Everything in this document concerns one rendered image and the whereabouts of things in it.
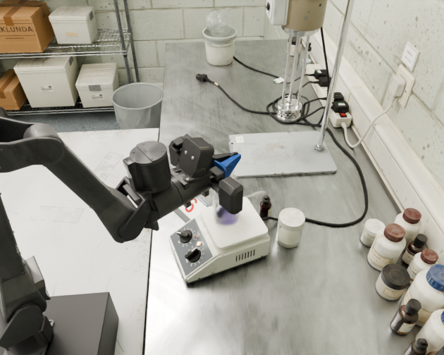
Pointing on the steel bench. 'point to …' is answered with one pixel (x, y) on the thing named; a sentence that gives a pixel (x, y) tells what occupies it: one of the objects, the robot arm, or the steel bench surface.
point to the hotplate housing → (239, 256)
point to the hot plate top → (232, 234)
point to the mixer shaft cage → (285, 105)
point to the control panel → (191, 247)
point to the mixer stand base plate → (280, 154)
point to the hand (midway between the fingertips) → (225, 162)
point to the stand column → (335, 74)
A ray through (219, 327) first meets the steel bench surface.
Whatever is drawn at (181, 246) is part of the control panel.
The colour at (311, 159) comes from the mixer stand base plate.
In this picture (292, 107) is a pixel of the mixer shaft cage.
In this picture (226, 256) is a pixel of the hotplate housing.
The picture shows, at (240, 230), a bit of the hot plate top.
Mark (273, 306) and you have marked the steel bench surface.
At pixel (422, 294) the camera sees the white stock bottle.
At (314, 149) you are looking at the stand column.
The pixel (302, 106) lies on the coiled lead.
